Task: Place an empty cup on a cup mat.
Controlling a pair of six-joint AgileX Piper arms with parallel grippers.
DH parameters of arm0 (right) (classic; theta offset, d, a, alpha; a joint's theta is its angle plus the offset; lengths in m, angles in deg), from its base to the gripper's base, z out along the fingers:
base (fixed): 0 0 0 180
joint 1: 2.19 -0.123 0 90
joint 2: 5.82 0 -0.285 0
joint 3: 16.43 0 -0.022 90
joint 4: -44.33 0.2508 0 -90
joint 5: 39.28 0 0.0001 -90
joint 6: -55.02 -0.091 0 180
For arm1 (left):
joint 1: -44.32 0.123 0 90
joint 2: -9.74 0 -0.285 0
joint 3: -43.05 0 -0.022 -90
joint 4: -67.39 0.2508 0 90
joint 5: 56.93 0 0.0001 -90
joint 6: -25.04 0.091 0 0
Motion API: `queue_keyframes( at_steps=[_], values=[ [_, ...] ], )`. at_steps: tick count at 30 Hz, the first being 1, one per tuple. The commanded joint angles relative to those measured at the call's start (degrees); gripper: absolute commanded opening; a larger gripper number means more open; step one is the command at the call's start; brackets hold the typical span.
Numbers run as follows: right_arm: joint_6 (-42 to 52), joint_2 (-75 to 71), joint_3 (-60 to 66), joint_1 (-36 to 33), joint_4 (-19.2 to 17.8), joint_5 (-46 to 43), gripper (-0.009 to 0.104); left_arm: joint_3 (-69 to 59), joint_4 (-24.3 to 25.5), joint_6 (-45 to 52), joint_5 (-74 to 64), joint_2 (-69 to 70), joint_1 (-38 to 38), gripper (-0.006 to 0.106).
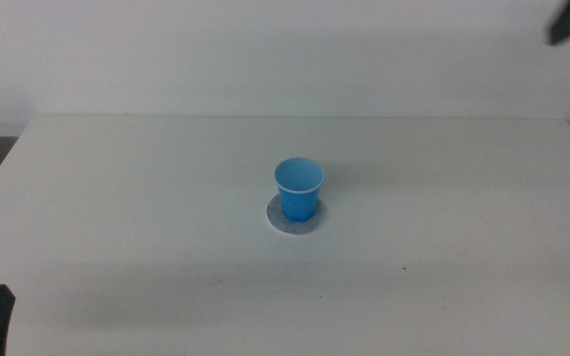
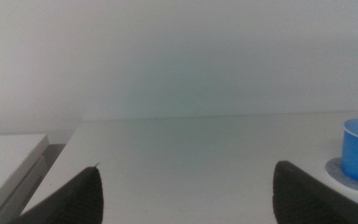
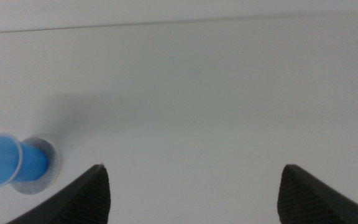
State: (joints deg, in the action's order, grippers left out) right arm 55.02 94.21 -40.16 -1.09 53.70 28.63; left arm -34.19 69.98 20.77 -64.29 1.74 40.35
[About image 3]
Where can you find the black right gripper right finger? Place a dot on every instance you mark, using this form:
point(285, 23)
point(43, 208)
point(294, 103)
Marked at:
point(306, 202)

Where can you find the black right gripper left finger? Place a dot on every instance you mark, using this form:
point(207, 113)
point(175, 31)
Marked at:
point(82, 199)

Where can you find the blue plastic cup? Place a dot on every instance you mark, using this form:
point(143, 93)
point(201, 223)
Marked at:
point(2, 160)

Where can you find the grey round cup mat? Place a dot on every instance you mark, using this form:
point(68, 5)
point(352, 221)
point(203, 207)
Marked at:
point(53, 160)

